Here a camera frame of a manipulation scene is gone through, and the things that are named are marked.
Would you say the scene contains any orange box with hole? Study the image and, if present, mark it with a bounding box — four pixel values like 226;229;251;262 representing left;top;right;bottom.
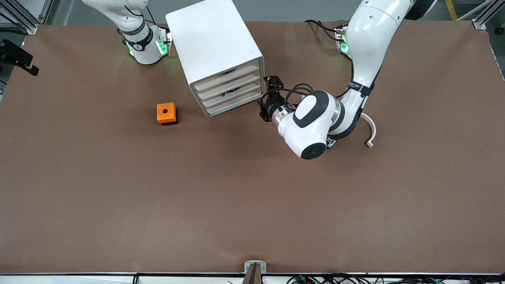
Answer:
157;103;178;126

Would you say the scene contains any aluminium frame profile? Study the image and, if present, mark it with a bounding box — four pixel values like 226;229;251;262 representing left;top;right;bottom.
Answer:
458;0;505;30
0;0;54;35

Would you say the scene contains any black left arm base cable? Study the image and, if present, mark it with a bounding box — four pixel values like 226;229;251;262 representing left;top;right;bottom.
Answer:
304;19;344;42

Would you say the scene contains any white curved plastic bracket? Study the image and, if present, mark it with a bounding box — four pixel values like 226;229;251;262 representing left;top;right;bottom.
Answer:
360;112;377;149

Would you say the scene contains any grey metal table bracket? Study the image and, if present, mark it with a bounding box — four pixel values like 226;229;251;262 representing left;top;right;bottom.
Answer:
244;260;267;284

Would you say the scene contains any bundle of cables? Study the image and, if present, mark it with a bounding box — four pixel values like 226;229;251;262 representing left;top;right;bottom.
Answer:
286;273;505;284

